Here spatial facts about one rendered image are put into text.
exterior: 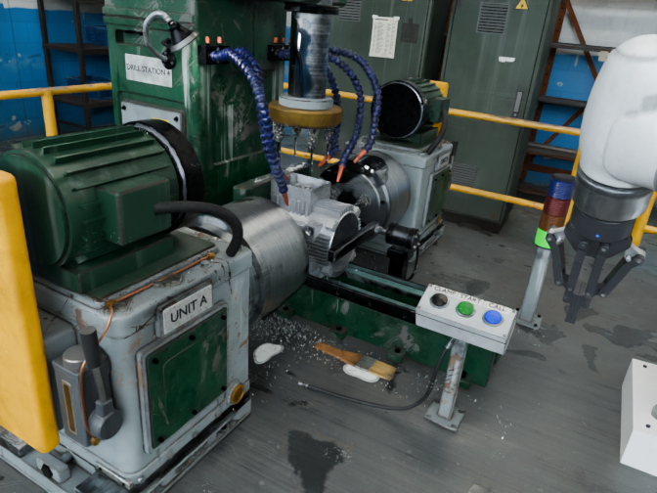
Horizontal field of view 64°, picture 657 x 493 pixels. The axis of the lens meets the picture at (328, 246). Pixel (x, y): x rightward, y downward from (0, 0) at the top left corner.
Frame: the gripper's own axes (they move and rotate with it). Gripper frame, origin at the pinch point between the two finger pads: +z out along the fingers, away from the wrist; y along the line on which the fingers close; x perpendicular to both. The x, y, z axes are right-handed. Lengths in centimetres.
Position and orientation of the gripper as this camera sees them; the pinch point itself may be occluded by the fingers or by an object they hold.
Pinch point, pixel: (575, 302)
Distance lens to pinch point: 90.9
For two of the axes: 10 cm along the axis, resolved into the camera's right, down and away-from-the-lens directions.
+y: -8.6, -2.6, 4.3
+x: -4.9, 6.5, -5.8
